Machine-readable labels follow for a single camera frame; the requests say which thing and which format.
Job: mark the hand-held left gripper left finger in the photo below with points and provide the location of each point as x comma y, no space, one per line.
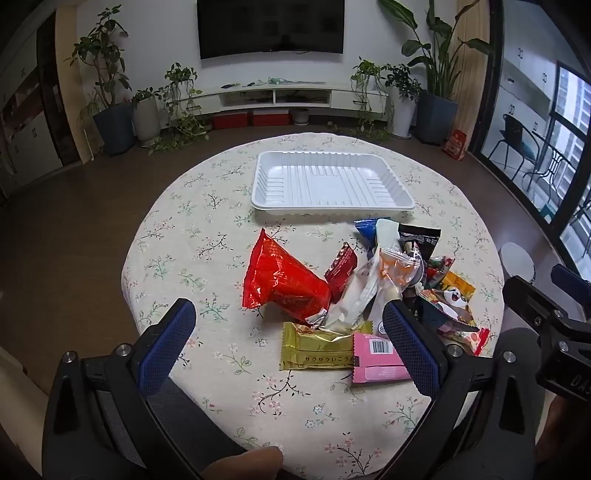
168,344

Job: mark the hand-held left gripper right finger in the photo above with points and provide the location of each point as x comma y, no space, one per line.
411,353

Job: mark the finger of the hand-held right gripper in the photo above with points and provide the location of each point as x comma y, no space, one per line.
575,286
531,302

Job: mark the pink snack packet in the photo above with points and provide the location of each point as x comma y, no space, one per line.
374,367

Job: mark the red strawberry candy packet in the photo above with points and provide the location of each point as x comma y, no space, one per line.
471,341

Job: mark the panda print snack packet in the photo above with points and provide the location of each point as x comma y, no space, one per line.
455,300

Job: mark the orange snack bar packet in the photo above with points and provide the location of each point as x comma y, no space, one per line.
461,284

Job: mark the white silver snack packet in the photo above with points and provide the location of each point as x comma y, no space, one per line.
355,295

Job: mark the clear packet orange print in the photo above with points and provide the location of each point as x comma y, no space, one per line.
397,272

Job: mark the green snack packet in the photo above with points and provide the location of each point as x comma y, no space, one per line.
438,265

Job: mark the gold wafer packet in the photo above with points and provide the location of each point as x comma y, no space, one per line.
318,346

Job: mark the small dark red packet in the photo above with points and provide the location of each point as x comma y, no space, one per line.
339,272

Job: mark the black packet white script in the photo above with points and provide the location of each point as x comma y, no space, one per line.
422,240

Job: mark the large red snack bag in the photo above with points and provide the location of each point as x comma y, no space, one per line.
281,277

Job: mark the blue cookie packet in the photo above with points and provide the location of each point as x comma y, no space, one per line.
367,228

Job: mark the white plastic tray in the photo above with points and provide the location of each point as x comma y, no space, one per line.
328,182

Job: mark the person's left hand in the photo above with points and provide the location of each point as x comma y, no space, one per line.
249,464

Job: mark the white round stool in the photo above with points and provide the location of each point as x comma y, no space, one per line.
517,261

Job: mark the floral tablecloth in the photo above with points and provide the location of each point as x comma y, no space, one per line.
207,230

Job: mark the black balcony chair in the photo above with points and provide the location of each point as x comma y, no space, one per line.
515,138

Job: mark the red paper bag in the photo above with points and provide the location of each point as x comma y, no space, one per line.
455,145

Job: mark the large-leaf plant dark pot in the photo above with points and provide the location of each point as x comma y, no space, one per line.
436,115

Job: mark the tall leafy plant dark pot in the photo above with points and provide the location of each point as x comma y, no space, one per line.
113,127

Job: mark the plant in ribbed grey pot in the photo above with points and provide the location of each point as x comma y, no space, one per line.
147,117

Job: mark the bushy plant white pot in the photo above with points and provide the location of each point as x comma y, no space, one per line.
401,110

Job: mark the red storage box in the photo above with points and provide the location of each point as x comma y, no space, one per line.
271,119

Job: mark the trailing vine plant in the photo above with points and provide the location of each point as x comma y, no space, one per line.
182,83
367,74

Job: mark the small white pot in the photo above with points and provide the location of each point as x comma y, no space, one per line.
300,116

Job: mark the white television console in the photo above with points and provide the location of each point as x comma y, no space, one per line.
277,94

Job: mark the wall television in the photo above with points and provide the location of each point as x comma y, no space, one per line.
270,25

